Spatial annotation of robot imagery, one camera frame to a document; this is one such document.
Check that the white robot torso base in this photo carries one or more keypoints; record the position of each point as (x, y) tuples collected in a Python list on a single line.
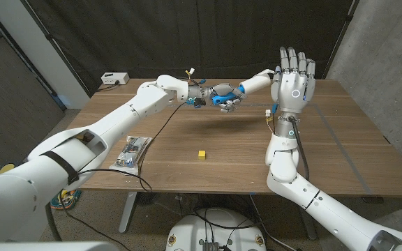
[(218, 226)]

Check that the black backdrop stand pole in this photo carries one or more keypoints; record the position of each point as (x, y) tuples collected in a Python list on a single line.
[(340, 40), (51, 42)]

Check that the colourful floor item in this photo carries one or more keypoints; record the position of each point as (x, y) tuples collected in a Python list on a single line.
[(65, 198)]

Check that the yellow black slipper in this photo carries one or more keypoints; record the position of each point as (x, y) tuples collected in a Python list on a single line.
[(6, 168)]

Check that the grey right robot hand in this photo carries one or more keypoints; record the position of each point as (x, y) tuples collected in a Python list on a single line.
[(293, 90)]

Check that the small yellow block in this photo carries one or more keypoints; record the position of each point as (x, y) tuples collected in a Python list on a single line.
[(202, 155)]

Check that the grey table leg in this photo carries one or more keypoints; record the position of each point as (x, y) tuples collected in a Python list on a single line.
[(127, 212), (307, 223)]

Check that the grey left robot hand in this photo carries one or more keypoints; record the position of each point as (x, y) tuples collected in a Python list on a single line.
[(225, 89)]

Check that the clear plastic parts bag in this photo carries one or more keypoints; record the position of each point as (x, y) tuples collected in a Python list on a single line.
[(131, 153)]

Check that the black backdrop curtain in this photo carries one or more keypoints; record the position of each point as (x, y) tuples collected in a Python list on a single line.
[(201, 35)]

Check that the white power outlet box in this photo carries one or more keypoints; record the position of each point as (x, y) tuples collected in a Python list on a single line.
[(114, 78)]

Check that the white robot chest edge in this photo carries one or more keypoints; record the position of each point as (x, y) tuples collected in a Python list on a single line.
[(47, 247)]

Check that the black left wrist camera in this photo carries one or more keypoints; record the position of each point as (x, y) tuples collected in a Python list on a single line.
[(199, 102)]

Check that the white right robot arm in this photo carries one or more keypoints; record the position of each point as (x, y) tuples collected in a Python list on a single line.
[(326, 209)]

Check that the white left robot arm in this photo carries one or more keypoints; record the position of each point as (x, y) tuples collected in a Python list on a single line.
[(117, 118)]

